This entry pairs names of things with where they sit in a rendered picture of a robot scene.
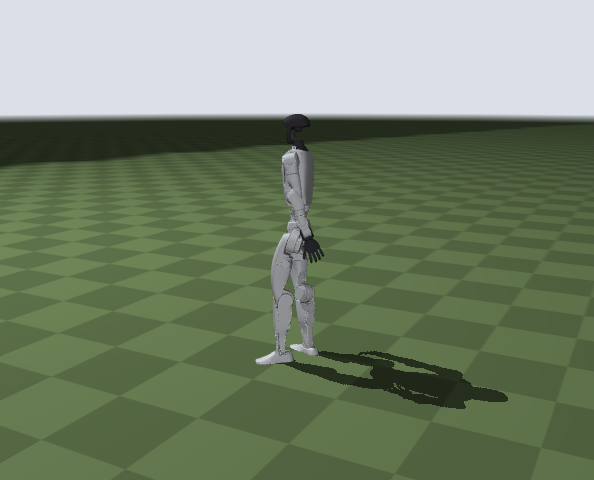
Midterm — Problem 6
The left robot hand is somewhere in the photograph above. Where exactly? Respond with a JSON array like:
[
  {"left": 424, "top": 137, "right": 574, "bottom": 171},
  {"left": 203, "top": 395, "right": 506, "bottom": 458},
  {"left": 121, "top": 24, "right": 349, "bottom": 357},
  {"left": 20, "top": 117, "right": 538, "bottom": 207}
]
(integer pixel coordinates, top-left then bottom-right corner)
[{"left": 300, "top": 227, "right": 324, "bottom": 263}]

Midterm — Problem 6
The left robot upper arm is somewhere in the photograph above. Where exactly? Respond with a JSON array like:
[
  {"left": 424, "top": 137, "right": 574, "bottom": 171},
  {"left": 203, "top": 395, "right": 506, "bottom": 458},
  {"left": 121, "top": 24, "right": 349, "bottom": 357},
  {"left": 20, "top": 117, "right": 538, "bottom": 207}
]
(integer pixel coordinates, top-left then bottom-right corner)
[{"left": 282, "top": 152, "right": 302, "bottom": 204}]

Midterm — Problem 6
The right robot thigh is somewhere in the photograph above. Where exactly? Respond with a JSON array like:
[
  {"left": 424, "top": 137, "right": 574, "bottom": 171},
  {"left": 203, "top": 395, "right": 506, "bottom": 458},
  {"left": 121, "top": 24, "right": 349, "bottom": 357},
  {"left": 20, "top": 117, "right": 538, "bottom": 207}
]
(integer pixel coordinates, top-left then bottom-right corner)
[{"left": 288, "top": 243, "right": 313, "bottom": 302}]

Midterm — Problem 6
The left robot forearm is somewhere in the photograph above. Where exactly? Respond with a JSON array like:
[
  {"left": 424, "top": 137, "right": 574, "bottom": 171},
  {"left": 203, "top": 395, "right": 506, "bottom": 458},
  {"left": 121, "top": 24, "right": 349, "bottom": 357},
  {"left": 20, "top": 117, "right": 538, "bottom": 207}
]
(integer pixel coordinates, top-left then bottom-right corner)
[{"left": 288, "top": 191, "right": 312, "bottom": 238}]

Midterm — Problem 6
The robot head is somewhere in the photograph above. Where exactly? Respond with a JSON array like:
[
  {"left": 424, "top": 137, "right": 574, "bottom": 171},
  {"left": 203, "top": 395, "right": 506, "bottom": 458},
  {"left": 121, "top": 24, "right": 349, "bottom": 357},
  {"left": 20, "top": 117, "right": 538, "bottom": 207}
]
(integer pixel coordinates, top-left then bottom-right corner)
[{"left": 283, "top": 114, "right": 310, "bottom": 151}]

